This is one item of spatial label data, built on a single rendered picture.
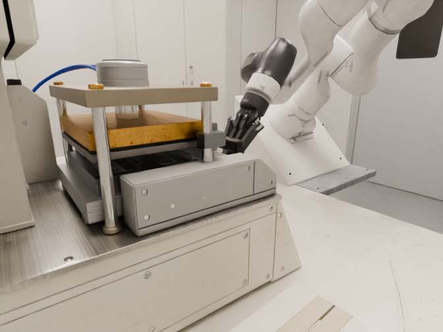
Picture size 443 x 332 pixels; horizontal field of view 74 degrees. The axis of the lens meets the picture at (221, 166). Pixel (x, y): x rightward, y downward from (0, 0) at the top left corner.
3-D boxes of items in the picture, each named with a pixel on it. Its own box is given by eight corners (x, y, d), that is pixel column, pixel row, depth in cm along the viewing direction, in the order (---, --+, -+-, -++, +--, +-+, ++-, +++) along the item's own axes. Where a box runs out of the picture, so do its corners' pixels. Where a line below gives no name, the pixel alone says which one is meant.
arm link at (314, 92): (287, 75, 118) (331, 21, 100) (320, 107, 116) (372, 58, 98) (275, 83, 111) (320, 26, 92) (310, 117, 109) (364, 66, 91)
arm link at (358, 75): (380, -3, 84) (428, 41, 82) (330, 56, 107) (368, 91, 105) (360, 13, 80) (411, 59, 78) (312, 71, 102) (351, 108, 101)
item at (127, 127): (91, 163, 37) (81, 85, 35) (60, 136, 54) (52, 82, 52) (205, 145, 47) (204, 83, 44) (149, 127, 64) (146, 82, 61)
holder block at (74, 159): (97, 197, 39) (95, 179, 38) (68, 163, 54) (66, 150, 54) (202, 174, 49) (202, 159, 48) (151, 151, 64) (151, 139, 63)
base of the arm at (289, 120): (298, 109, 136) (320, 87, 125) (318, 143, 128) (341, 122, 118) (262, 107, 123) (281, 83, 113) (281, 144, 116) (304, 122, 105)
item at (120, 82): (31, 180, 31) (5, 47, 27) (14, 136, 55) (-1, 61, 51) (218, 148, 45) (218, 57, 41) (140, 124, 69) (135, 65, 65)
